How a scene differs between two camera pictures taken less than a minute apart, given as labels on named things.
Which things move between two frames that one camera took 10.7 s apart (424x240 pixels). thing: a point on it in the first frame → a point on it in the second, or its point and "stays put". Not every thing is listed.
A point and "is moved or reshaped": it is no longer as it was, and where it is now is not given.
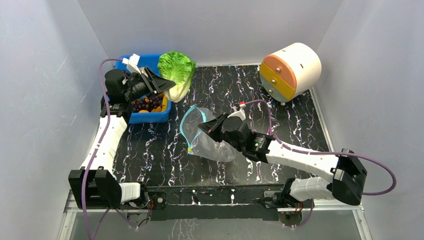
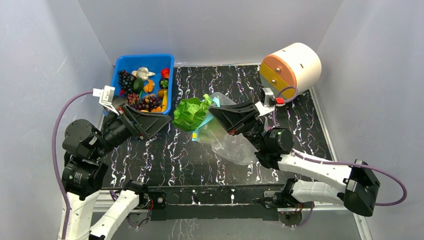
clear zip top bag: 199,142 is moved or reshaped
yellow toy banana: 164,104 stays put
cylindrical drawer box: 290,72 stays put
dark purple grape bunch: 147,102 stays put
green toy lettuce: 178,68 → 189,112
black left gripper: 158,84 → 144,123
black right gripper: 224,125 → 245,122
